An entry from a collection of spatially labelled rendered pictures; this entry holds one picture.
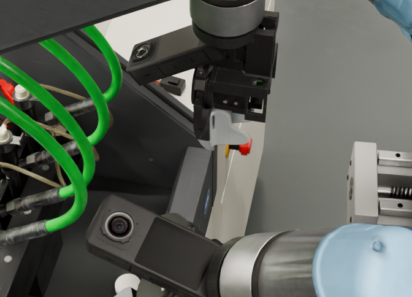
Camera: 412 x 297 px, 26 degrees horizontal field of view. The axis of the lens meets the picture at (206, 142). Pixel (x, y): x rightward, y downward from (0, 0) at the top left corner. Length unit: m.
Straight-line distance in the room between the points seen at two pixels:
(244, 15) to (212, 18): 0.03
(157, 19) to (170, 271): 0.89
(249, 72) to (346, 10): 2.13
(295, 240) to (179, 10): 0.98
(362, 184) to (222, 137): 0.34
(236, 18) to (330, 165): 1.75
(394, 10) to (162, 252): 0.29
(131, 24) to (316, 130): 1.24
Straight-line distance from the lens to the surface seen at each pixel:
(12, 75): 0.99
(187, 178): 1.34
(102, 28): 1.50
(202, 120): 0.96
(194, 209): 1.30
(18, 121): 0.91
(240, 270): 0.63
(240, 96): 0.95
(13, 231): 1.09
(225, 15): 0.85
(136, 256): 0.68
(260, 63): 0.92
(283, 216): 2.46
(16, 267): 1.24
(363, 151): 1.33
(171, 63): 0.93
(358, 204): 1.27
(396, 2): 0.78
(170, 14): 1.54
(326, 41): 2.93
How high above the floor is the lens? 2.01
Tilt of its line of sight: 50 degrees down
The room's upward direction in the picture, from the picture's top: straight up
